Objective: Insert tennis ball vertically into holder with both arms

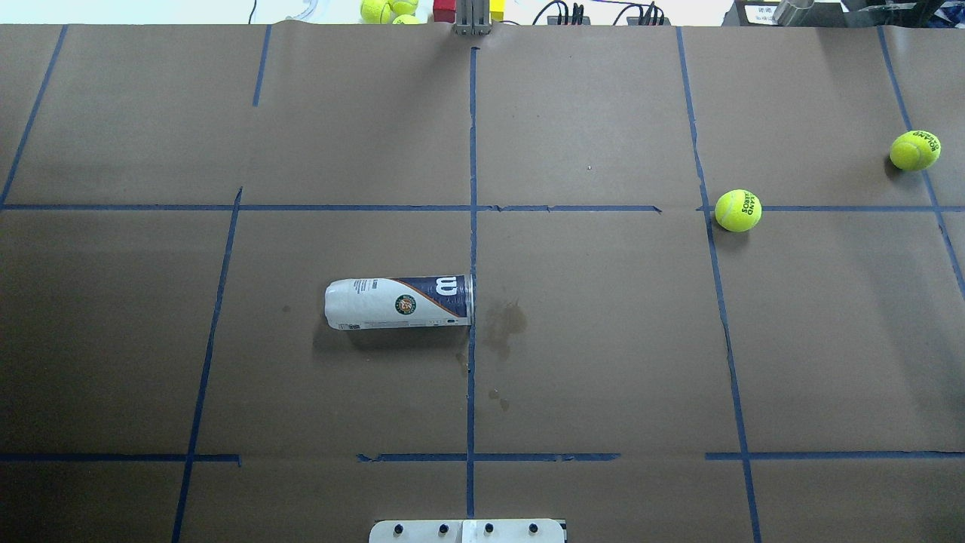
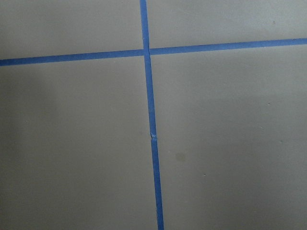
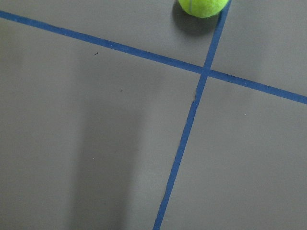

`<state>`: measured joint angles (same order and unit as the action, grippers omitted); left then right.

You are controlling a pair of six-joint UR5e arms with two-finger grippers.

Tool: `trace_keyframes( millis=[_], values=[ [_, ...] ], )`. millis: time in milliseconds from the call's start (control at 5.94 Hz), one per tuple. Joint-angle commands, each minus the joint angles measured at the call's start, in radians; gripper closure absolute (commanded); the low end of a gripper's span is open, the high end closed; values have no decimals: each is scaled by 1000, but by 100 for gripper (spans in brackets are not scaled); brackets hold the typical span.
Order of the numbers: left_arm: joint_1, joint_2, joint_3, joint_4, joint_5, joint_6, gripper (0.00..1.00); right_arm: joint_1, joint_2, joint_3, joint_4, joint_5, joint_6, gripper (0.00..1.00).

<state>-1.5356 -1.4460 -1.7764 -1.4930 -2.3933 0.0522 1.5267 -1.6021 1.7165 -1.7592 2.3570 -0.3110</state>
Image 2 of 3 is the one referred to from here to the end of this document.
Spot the brown paper table cover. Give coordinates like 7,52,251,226
0,0,307,230

